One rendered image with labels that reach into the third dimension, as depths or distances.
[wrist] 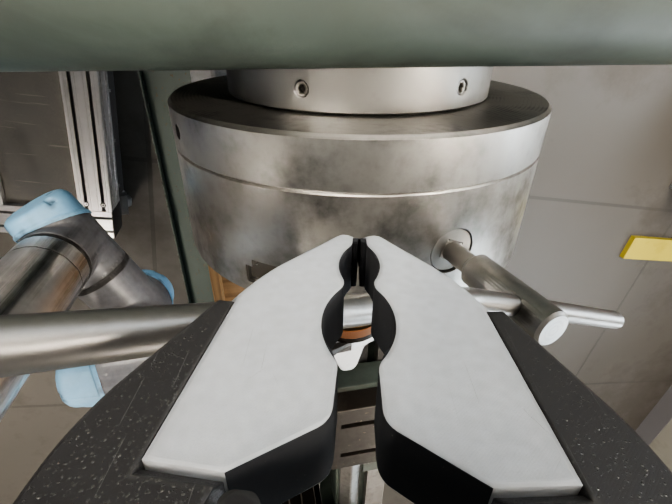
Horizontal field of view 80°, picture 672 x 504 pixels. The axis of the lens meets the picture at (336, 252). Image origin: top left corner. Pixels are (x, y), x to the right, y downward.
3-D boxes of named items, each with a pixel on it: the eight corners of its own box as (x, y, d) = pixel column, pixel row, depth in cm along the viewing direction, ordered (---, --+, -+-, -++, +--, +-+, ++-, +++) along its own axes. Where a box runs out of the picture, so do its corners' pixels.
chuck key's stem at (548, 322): (445, 221, 30) (577, 315, 21) (431, 247, 31) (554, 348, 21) (422, 215, 29) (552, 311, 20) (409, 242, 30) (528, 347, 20)
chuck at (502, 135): (158, 73, 43) (188, 162, 18) (413, 64, 53) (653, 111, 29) (165, 108, 45) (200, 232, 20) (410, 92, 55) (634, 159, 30)
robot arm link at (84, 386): (71, 321, 47) (39, 376, 40) (170, 310, 49) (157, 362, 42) (90, 369, 51) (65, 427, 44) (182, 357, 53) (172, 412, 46)
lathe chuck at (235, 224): (165, 108, 45) (200, 232, 20) (410, 92, 55) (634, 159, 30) (180, 185, 49) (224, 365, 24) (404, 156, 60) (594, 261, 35)
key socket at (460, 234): (454, 216, 30) (479, 233, 28) (433, 255, 31) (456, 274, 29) (420, 206, 28) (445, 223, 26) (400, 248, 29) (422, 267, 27)
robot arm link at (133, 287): (139, 238, 55) (118, 284, 46) (188, 295, 61) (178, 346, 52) (89, 264, 56) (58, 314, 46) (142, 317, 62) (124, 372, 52)
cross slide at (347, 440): (203, 412, 74) (201, 433, 70) (424, 379, 82) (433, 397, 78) (217, 470, 83) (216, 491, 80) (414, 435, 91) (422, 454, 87)
